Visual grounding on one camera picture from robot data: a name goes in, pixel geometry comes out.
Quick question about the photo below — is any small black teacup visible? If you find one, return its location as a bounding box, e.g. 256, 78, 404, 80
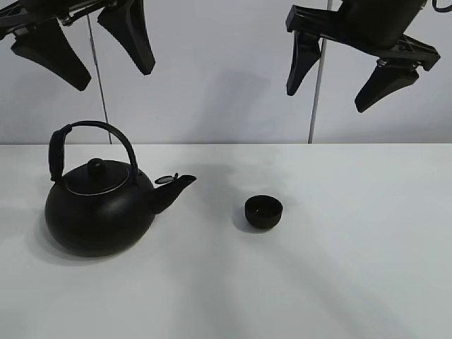
244, 195, 283, 231

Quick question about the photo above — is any grey metal right pole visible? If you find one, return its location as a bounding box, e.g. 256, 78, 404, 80
307, 0, 335, 144

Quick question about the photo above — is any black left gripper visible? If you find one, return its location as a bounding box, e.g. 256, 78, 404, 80
1, 0, 155, 91

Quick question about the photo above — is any thin dark left pole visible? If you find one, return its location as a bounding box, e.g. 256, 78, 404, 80
86, 14, 109, 124

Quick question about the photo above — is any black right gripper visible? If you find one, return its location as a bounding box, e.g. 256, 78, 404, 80
285, 0, 440, 113

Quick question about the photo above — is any black cast iron teapot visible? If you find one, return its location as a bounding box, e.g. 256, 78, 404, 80
44, 120, 196, 257

